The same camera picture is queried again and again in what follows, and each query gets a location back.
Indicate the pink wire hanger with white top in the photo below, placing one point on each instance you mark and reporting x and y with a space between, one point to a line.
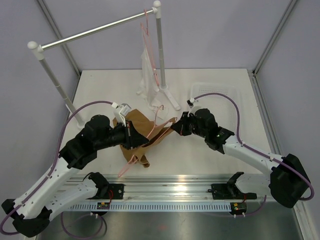
149 48

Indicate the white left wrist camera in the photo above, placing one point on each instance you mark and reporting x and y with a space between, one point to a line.
120 112

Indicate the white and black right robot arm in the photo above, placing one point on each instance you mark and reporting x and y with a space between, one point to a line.
281 177

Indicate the clear plastic basket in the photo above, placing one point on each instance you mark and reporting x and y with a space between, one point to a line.
222 102

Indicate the aluminium mounting rail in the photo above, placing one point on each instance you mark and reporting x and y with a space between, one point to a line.
168 188

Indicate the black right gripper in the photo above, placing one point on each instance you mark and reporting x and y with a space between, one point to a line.
181 126

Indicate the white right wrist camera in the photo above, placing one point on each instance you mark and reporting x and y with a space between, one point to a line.
193 104

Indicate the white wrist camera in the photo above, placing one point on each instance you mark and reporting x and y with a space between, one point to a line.
120 112
193 104

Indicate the white slotted cable duct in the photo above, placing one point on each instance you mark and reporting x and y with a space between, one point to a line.
119 206

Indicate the white tank top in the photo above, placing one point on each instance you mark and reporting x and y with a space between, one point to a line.
148 88

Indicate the brown tank top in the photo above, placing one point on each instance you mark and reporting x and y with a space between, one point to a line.
140 120

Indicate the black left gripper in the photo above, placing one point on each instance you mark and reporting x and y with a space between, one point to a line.
133 139

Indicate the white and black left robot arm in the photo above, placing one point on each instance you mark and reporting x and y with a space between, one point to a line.
34 210

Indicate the silver white clothes rack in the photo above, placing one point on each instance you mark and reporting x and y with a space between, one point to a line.
38 51

